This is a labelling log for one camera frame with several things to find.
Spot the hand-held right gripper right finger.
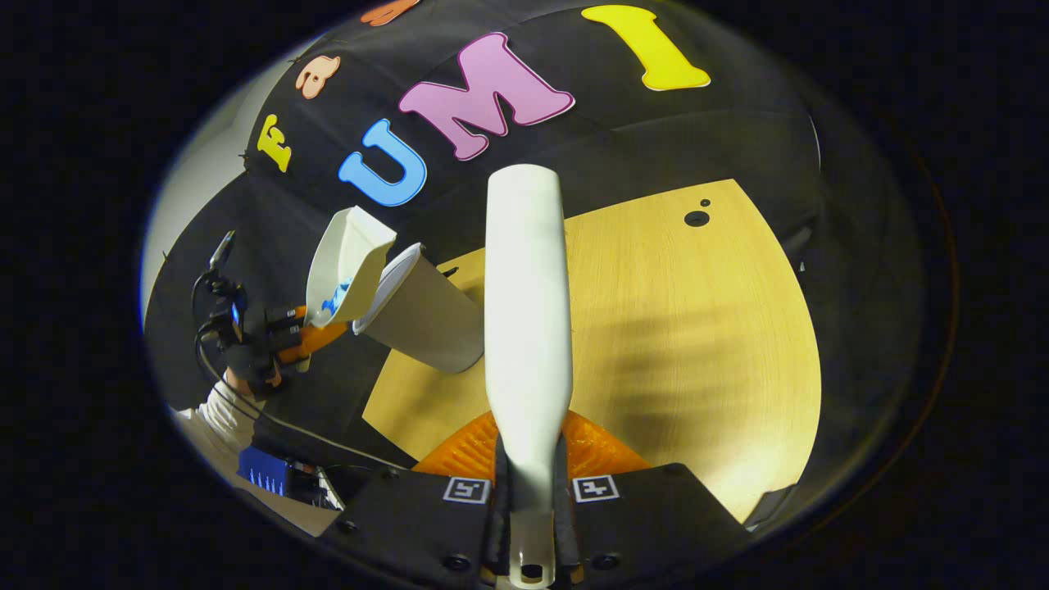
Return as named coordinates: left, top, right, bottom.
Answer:
left=551, top=410, right=752, bottom=575

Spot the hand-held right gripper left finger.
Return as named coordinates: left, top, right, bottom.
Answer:
left=317, top=410, right=514, bottom=588

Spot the grey plastic dustpan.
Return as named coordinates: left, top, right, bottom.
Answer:
left=305, top=206, right=398, bottom=329

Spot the white garbage bin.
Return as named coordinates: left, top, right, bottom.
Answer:
left=352, top=243, right=487, bottom=376

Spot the small grey broom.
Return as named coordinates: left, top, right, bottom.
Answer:
left=483, top=163, right=574, bottom=590

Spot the wooden desktop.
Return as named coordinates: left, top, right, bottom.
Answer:
left=362, top=179, right=823, bottom=524

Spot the blue box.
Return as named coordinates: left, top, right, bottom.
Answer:
left=237, top=446, right=289, bottom=497

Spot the black backdrop cloth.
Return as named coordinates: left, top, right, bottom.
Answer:
left=143, top=0, right=927, bottom=492

